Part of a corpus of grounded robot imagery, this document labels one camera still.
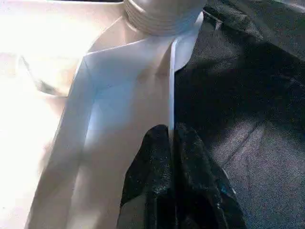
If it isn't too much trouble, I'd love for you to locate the white plastic table leg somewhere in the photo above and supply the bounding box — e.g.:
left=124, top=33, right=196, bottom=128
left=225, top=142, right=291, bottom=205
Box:
left=123, top=0, right=206, bottom=37

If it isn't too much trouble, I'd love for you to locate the white plastic table top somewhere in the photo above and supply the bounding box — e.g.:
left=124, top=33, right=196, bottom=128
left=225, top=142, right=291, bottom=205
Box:
left=0, top=0, right=206, bottom=229

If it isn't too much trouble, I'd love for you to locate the black work mat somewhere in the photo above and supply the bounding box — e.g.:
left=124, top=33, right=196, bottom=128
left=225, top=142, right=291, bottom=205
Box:
left=173, top=0, right=305, bottom=229

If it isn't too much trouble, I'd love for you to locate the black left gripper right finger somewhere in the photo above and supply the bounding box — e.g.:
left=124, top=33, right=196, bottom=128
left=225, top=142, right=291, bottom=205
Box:
left=172, top=122, right=249, bottom=229

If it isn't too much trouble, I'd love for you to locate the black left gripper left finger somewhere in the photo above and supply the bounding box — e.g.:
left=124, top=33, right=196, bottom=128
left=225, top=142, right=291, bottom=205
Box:
left=116, top=123, right=176, bottom=229

